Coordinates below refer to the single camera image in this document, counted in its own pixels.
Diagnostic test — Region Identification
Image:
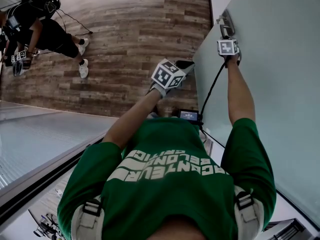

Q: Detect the black tripod stand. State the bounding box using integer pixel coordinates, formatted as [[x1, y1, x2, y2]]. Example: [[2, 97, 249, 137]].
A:
[[27, 208, 65, 240]]

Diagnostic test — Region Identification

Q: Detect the grey wrist band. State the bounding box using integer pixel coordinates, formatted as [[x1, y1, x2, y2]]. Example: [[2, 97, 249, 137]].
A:
[[145, 81, 174, 100]]

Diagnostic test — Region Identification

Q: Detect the person's right shoe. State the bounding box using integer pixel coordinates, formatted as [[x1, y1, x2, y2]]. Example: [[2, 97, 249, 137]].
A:
[[163, 105, 180, 118]]

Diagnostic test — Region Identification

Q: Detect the grey shoulder strap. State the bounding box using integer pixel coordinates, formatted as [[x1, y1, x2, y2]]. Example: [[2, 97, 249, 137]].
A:
[[70, 195, 105, 240], [233, 185, 265, 240]]

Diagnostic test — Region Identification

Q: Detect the thin black floor cable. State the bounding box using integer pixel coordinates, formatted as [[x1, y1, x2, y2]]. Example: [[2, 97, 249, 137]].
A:
[[53, 7, 94, 35]]

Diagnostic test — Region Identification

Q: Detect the silver door handle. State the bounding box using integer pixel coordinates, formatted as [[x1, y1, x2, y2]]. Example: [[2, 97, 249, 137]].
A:
[[215, 8, 236, 39]]

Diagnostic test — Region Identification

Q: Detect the person's left forearm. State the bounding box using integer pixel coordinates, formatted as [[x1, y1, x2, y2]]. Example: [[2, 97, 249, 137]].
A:
[[101, 91, 164, 150]]

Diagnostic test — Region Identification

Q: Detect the frosted glass door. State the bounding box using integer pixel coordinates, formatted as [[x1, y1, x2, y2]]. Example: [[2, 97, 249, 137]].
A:
[[191, 0, 320, 224]]

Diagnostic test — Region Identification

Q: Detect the person's right forearm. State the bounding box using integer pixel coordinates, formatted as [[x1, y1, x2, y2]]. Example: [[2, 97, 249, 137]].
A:
[[225, 55, 256, 129]]

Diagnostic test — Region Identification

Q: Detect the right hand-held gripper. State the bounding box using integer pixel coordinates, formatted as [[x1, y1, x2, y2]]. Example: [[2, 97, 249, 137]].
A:
[[216, 36, 243, 65]]

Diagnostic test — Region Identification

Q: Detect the person's left leg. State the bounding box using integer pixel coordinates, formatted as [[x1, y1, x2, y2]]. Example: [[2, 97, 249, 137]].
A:
[[147, 103, 161, 120]]

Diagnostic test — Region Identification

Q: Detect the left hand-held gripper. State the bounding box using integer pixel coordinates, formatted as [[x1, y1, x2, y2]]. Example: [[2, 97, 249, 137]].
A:
[[151, 58, 196, 90]]

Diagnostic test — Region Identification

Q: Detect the black screen device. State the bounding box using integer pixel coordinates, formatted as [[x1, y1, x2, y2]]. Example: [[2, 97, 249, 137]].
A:
[[178, 108, 204, 125]]

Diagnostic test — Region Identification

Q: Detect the glass partition with blinds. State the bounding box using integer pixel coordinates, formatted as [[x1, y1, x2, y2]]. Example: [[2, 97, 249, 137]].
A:
[[0, 99, 120, 194]]

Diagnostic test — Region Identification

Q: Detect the green printed t-shirt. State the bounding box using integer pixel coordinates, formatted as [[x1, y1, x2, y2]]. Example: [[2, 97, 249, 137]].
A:
[[56, 116, 278, 240]]

